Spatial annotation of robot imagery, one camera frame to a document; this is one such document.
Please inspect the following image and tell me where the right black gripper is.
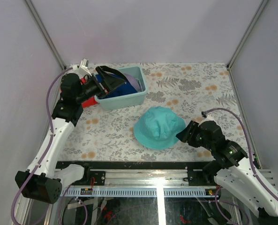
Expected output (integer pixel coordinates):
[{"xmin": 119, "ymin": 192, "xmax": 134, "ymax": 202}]
[{"xmin": 175, "ymin": 120, "xmax": 213, "ymax": 151}]

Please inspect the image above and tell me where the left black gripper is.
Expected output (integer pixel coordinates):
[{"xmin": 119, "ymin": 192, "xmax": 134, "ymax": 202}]
[{"xmin": 76, "ymin": 67, "xmax": 125, "ymax": 104}]

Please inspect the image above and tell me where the dark blue bucket hat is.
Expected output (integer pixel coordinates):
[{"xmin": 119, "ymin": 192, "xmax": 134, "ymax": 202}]
[{"xmin": 104, "ymin": 81, "xmax": 137, "ymax": 98}]

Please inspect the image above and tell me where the teal bucket hat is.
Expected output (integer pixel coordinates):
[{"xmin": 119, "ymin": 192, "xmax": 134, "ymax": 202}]
[{"xmin": 134, "ymin": 106, "xmax": 186, "ymax": 150}]

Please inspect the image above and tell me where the red cloth hat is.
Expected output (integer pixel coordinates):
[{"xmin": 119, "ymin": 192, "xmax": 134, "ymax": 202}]
[{"xmin": 81, "ymin": 75, "xmax": 98, "ymax": 108}]

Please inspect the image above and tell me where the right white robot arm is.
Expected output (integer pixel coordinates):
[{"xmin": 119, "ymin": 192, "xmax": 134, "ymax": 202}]
[{"xmin": 176, "ymin": 120, "xmax": 278, "ymax": 225}]

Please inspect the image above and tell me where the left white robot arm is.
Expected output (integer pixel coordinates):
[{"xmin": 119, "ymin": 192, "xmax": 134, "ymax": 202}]
[{"xmin": 15, "ymin": 66, "xmax": 128, "ymax": 204}]

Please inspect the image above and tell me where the black beige cap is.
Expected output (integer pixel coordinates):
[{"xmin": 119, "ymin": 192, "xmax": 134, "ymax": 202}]
[{"xmin": 95, "ymin": 66, "xmax": 128, "ymax": 82}]

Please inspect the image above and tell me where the lavender hat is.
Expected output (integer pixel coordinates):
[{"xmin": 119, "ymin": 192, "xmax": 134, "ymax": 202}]
[{"xmin": 124, "ymin": 74, "xmax": 142, "ymax": 92}]

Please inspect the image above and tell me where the light teal plastic bin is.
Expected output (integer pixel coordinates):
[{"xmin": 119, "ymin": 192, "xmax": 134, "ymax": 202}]
[{"xmin": 94, "ymin": 66, "xmax": 148, "ymax": 111}]

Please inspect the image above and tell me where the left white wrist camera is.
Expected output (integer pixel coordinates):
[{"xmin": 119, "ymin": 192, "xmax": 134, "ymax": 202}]
[{"xmin": 72, "ymin": 58, "xmax": 91, "ymax": 76}]

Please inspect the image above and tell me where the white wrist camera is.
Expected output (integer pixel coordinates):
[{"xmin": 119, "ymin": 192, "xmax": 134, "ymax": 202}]
[
  {"xmin": 200, "ymin": 111, "xmax": 215, "ymax": 124},
  {"xmin": 72, "ymin": 58, "xmax": 91, "ymax": 76}
]

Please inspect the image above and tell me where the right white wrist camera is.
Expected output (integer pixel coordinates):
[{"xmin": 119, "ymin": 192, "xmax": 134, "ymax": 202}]
[{"xmin": 200, "ymin": 111, "xmax": 215, "ymax": 124}]

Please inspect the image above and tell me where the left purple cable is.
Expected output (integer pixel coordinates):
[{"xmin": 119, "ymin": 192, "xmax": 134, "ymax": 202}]
[{"xmin": 10, "ymin": 67, "xmax": 89, "ymax": 225}]

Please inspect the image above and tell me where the purple cable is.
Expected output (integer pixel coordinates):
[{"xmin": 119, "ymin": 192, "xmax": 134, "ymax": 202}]
[
  {"xmin": 204, "ymin": 107, "xmax": 278, "ymax": 225},
  {"xmin": 10, "ymin": 67, "xmax": 89, "ymax": 225}
]

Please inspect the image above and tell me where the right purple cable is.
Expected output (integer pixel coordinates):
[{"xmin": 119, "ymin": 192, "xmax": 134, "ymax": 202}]
[{"xmin": 204, "ymin": 107, "xmax": 278, "ymax": 225}]

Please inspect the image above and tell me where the left aluminium frame post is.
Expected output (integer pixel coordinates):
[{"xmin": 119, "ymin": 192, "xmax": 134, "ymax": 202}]
[{"xmin": 23, "ymin": 0, "xmax": 67, "ymax": 70}]

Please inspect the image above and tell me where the aluminium frame post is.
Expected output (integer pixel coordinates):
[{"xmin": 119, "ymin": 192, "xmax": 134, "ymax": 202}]
[
  {"xmin": 226, "ymin": 0, "xmax": 270, "ymax": 71},
  {"xmin": 23, "ymin": 0, "xmax": 67, "ymax": 70}
]

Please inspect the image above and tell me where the aluminium front rail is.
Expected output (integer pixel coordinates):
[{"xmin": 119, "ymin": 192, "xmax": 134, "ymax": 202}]
[{"xmin": 23, "ymin": 168, "xmax": 276, "ymax": 188}]

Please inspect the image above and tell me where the right aluminium frame post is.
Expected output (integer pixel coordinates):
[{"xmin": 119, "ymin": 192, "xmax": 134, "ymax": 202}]
[{"xmin": 226, "ymin": 0, "xmax": 270, "ymax": 71}]

